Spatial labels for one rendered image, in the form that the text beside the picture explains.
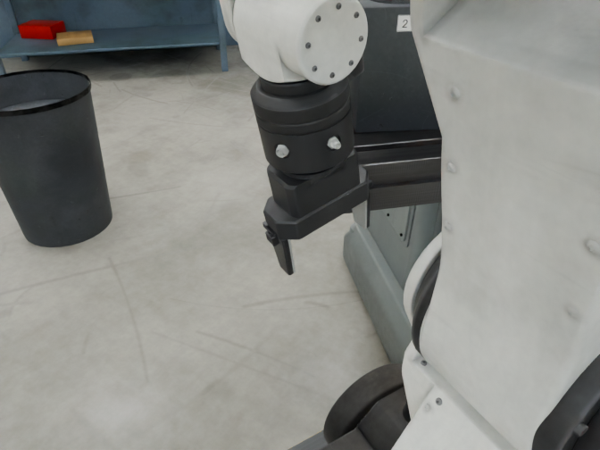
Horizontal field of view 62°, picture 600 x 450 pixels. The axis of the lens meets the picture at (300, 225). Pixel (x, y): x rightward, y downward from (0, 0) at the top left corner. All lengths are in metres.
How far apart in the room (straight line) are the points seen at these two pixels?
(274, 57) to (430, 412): 0.32
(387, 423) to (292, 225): 0.43
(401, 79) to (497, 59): 0.54
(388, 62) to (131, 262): 1.60
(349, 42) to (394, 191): 0.39
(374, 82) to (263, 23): 0.40
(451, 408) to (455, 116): 0.27
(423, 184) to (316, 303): 1.16
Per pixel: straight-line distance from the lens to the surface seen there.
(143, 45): 4.31
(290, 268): 0.54
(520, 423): 0.36
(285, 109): 0.42
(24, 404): 1.78
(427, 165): 0.75
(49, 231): 2.32
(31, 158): 2.12
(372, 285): 1.74
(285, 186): 0.47
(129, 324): 1.88
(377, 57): 0.77
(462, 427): 0.46
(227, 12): 0.45
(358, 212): 0.58
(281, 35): 0.38
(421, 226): 1.51
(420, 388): 0.49
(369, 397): 0.87
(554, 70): 0.24
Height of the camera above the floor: 1.29
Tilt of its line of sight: 35 degrees down
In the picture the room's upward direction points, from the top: straight up
